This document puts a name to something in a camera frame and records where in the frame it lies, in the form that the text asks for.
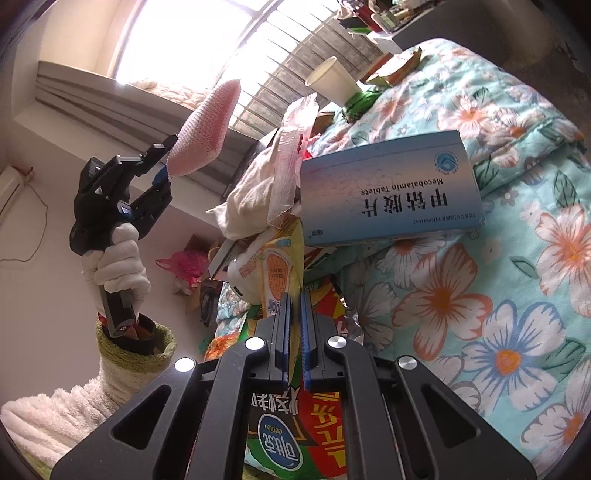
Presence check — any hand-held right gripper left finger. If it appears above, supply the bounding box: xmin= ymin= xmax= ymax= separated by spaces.
xmin=50 ymin=292 xmax=294 ymax=480

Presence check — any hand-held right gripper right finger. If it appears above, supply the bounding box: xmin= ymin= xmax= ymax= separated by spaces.
xmin=299 ymin=288 xmax=539 ymax=480

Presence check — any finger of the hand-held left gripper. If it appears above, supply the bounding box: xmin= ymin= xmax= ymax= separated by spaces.
xmin=121 ymin=181 xmax=174 ymax=239
xmin=117 ymin=135 xmax=179 ymax=180

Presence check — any pink knitted cloth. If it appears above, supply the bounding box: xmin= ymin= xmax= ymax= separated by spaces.
xmin=166 ymin=78 xmax=242 ymax=178

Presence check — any yellow snack packet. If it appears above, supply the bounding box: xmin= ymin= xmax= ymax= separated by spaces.
xmin=260 ymin=216 xmax=306 ymax=320

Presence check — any person's left forearm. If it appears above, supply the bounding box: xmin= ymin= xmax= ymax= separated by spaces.
xmin=0 ymin=318 xmax=178 ymax=467

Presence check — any person's left hand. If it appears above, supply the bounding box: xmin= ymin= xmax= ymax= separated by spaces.
xmin=83 ymin=222 xmax=151 ymax=315

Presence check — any cardboard box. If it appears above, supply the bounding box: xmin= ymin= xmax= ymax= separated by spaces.
xmin=182 ymin=234 xmax=219 ymax=315

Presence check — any white printed packet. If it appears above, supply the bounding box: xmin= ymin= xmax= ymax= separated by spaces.
xmin=228 ymin=240 xmax=269 ymax=306

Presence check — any pink plastic bag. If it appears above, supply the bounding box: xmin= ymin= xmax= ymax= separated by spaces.
xmin=156 ymin=249 xmax=211 ymax=296

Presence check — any white air conditioner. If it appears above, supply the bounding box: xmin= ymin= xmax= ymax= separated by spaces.
xmin=0 ymin=166 xmax=29 ymax=223

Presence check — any red green snack bag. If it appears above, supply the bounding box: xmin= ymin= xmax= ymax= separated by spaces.
xmin=239 ymin=277 xmax=366 ymax=480

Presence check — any white crumpled cloth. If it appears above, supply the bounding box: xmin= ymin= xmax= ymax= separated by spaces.
xmin=206 ymin=130 xmax=302 ymax=241

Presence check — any window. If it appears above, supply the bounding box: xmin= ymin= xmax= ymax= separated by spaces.
xmin=113 ymin=0 xmax=389 ymax=139

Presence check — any clear plastic wrapper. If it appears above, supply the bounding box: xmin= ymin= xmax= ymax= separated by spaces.
xmin=267 ymin=92 xmax=320 ymax=228

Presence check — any blue medicine box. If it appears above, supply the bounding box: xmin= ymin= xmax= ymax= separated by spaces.
xmin=299 ymin=130 xmax=485 ymax=247

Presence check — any white paper cup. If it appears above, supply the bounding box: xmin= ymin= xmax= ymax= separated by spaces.
xmin=304 ymin=56 xmax=362 ymax=107

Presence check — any green crumpled wrapper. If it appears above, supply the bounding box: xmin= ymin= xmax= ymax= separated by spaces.
xmin=344 ymin=88 xmax=382 ymax=122

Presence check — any floral blanket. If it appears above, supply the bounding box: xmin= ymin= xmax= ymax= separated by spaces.
xmin=203 ymin=38 xmax=591 ymax=468

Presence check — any brown green carton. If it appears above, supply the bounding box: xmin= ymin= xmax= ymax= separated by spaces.
xmin=364 ymin=47 xmax=424 ymax=88

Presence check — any clutter of desk items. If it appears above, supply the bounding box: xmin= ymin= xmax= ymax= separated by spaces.
xmin=335 ymin=0 xmax=417 ymax=40

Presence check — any grey desk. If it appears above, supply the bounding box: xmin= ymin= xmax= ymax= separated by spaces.
xmin=369 ymin=0 xmax=570 ymax=58

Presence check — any thin wall cable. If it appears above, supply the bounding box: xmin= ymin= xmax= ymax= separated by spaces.
xmin=0 ymin=173 xmax=49 ymax=265

